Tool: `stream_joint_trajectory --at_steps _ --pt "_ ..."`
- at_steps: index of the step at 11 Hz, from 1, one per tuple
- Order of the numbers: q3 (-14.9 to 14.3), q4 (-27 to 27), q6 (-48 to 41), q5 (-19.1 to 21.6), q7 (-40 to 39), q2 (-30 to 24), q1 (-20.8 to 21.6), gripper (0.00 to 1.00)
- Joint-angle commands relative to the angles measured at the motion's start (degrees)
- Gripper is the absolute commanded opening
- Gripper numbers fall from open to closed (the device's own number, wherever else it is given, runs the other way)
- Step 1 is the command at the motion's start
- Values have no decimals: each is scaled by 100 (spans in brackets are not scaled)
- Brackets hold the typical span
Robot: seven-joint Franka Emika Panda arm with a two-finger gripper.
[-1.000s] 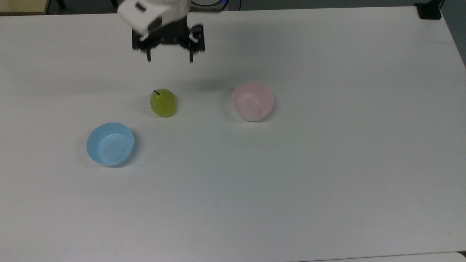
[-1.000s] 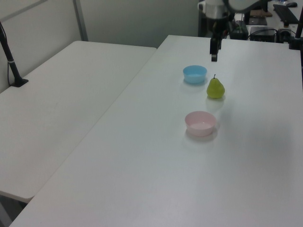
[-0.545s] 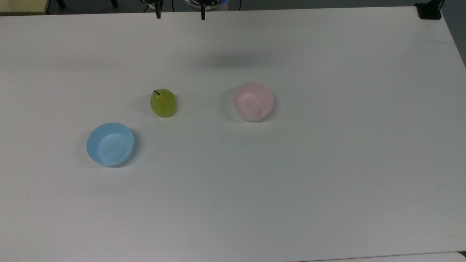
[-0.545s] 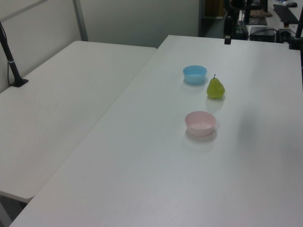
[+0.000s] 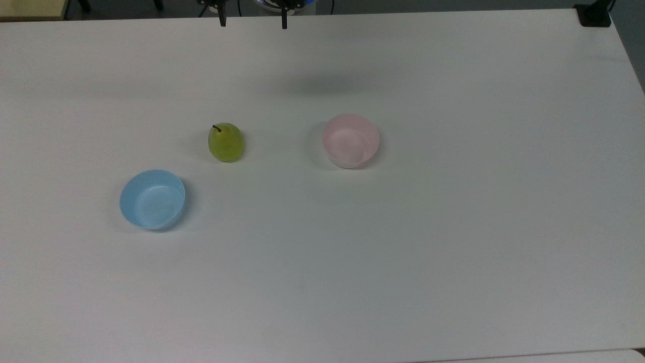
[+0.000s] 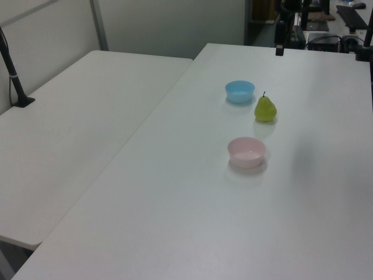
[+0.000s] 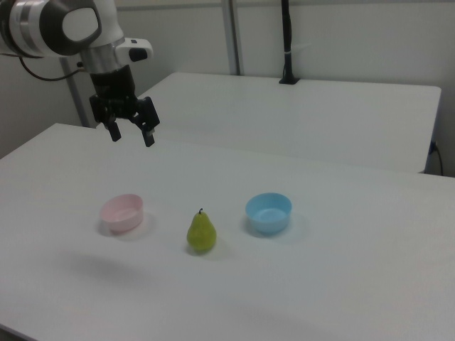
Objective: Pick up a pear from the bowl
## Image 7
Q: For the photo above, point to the white side table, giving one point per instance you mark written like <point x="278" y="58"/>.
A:
<point x="284" y="117"/>

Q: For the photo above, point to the blue plastic bowl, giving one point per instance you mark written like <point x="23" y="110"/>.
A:
<point x="268" y="213"/>

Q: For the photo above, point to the green pear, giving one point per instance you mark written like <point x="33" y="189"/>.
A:
<point x="202" y="234"/>

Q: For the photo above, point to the black camera pole with base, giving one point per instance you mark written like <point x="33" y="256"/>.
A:
<point x="288" y="42"/>

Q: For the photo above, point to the pink plastic bowl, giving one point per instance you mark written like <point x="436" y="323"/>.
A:
<point x="122" y="216"/>

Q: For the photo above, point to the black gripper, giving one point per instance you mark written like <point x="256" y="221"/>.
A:
<point x="113" y="92"/>

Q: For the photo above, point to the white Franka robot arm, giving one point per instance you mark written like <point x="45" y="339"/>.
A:
<point x="53" y="28"/>

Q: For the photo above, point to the grey metal partition post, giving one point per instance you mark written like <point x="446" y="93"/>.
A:
<point x="73" y="96"/>
<point x="232" y="35"/>

